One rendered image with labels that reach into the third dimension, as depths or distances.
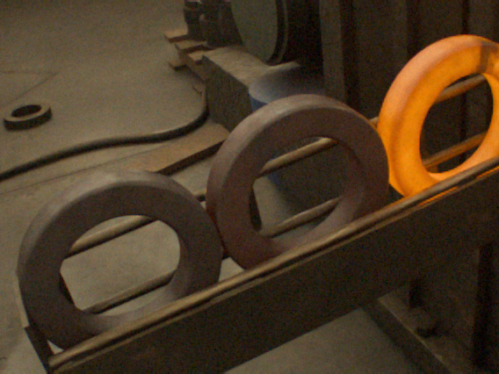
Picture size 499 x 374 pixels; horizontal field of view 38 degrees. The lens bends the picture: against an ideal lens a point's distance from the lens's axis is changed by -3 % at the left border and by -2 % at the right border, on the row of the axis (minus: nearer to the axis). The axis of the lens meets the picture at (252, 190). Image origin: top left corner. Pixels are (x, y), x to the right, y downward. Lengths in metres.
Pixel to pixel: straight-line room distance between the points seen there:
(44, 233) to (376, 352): 0.99
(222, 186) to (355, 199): 0.15
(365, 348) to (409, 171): 0.81
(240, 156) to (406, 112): 0.17
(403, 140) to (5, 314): 1.27
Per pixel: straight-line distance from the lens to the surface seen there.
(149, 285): 0.73
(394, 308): 1.50
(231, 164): 0.65
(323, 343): 1.53
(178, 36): 3.09
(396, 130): 0.72
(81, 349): 0.67
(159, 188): 0.63
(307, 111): 0.66
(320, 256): 0.70
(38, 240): 0.63
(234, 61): 2.36
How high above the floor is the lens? 1.01
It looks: 29 degrees down
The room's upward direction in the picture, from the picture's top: 7 degrees counter-clockwise
